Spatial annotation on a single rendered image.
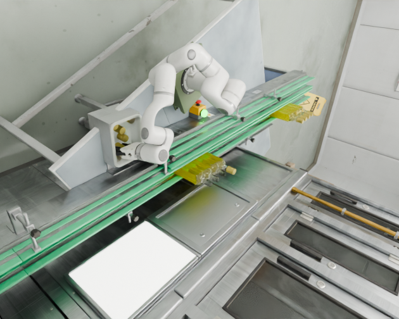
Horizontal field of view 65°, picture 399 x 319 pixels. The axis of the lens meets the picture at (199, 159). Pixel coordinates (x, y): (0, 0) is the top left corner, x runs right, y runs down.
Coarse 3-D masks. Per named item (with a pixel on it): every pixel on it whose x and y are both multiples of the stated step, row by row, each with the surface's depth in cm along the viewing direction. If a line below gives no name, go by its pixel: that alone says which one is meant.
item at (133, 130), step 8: (120, 120) 133; (136, 120) 144; (112, 128) 131; (128, 128) 148; (136, 128) 146; (112, 136) 133; (136, 136) 149; (112, 144) 135; (120, 160) 145; (128, 160) 146
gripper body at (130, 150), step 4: (132, 144) 138; (136, 144) 137; (124, 148) 136; (128, 148) 134; (132, 148) 133; (136, 148) 132; (124, 152) 135; (128, 152) 133; (132, 152) 132; (124, 156) 136; (128, 156) 134; (132, 156) 132
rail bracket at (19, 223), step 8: (16, 208) 109; (16, 216) 107; (24, 216) 101; (8, 224) 116; (16, 224) 111; (24, 224) 103; (32, 224) 103; (16, 232) 112; (32, 232) 101; (40, 232) 102; (32, 240) 107; (32, 248) 109; (40, 248) 109
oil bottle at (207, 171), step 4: (188, 164) 164; (192, 164) 163; (196, 164) 164; (200, 164) 164; (196, 168) 160; (200, 168) 160; (204, 168) 160; (208, 168) 161; (204, 172) 158; (208, 172) 158; (212, 172) 161; (208, 176) 158
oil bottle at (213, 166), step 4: (200, 156) 169; (196, 160) 167; (200, 160) 166; (204, 160) 166; (208, 160) 166; (204, 164) 164; (208, 164) 163; (212, 164) 163; (216, 164) 164; (212, 168) 161; (216, 168) 162
